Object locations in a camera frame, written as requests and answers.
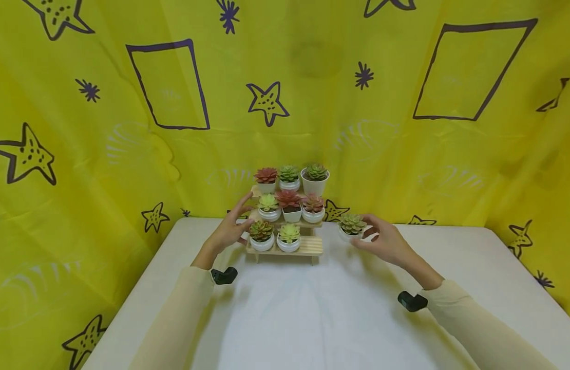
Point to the person's right forearm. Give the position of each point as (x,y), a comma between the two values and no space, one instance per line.
(470,318)

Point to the person's right index finger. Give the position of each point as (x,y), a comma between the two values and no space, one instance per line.
(371,221)

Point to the person's right thumb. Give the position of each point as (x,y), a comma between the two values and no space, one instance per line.
(361,243)

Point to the person's right hand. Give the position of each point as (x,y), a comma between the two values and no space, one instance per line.
(389,245)

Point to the stepped wooden plant shelf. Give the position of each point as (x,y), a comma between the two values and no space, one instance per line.
(308,246)

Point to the black wrist band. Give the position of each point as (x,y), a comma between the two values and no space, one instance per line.
(412,301)
(224,275)

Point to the green-brown succulent white pot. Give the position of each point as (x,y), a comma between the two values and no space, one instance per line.
(351,226)

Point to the person's left fingers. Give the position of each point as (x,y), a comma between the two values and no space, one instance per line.
(243,204)

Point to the person's left forearm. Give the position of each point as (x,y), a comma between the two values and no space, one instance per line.
(176,318)

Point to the set of potted succulents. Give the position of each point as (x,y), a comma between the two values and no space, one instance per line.
(289,205)

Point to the person's left thumb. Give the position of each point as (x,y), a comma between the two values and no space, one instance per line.
(243,239)

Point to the person's left hand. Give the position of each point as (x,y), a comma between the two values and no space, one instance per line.
(225,234)

